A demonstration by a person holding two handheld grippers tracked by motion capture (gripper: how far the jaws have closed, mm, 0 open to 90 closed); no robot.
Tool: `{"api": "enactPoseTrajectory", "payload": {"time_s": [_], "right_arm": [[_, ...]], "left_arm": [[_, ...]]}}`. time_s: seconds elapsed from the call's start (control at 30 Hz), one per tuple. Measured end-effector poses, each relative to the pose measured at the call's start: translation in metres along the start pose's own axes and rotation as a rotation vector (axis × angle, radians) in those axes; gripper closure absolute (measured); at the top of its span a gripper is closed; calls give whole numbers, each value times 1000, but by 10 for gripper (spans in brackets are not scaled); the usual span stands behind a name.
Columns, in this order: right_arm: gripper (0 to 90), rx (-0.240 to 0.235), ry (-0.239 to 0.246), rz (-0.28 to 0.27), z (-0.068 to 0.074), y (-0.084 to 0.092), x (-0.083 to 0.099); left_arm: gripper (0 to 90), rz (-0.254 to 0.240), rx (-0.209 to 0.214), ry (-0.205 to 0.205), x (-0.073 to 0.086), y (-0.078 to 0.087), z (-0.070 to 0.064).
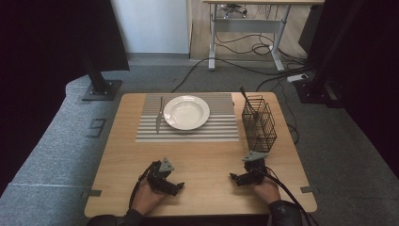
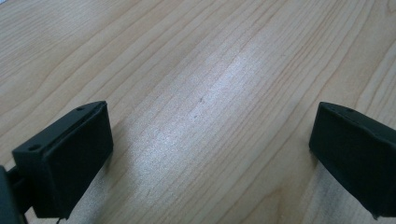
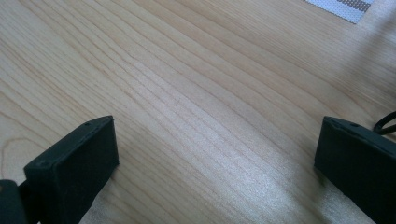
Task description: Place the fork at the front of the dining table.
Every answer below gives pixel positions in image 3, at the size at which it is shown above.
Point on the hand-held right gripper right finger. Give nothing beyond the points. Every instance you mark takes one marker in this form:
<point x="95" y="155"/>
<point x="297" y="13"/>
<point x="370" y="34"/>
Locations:
<point x="361" y="165"/>

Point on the white dotted mesh sheet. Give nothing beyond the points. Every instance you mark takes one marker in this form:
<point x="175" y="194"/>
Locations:
<point x="345" y="7"/>

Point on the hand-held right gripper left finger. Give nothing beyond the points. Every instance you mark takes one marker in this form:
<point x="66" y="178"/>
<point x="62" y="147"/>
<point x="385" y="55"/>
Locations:
<point x="74" y="168"/>

